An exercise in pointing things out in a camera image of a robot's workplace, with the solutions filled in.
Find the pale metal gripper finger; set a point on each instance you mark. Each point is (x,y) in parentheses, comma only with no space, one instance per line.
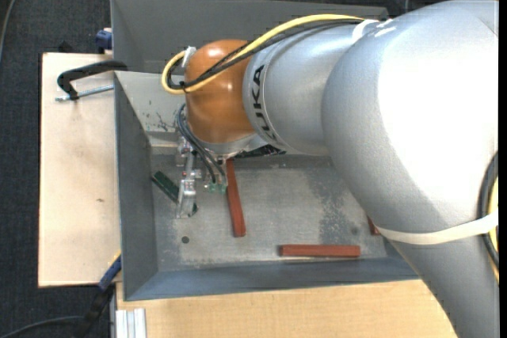
(195,173)
(186,189)

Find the pale wood board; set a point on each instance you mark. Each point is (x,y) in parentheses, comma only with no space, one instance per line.
(79,178)

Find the dark green flat block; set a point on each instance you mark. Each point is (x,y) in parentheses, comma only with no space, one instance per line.
(166,184)

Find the grey metal bin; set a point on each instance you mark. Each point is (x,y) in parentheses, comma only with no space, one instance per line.
(277,202)

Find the red-brown flat block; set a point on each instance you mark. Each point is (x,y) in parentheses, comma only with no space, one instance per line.
(320,251)
(235,202)

